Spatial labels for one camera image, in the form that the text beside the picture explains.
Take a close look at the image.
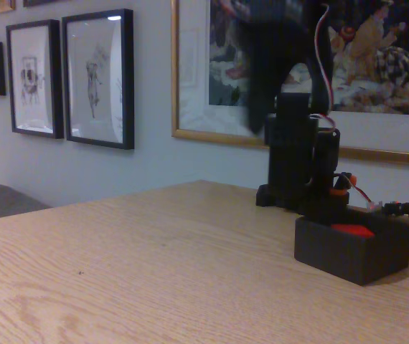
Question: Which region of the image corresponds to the grey chair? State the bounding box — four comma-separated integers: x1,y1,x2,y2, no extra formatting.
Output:
0,183,53,223

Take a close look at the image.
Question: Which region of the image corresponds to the large black picture frame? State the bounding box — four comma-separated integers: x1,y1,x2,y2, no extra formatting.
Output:
61,9,135,151

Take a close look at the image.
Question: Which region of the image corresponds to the white connector base cable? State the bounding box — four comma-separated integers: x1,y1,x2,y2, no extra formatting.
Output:
337,173,385,213

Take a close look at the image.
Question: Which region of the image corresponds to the red cube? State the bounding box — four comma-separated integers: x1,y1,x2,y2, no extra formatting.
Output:
329,224,376,238

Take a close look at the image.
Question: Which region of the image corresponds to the dark picture frame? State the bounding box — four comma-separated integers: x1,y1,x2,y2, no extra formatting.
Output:
22,0,72,8

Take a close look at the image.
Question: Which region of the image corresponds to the black box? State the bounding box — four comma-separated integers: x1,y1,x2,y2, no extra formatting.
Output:
293,209,409,287

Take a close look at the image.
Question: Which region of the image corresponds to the orange clamp knob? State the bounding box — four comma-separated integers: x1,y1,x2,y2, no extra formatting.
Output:
329,172,357,197

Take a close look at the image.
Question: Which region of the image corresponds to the gold framed painting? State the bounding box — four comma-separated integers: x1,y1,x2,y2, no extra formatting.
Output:
171,0,409,168

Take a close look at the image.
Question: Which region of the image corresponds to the medium black picture frame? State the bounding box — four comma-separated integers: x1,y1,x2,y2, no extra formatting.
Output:
6,19,65,140

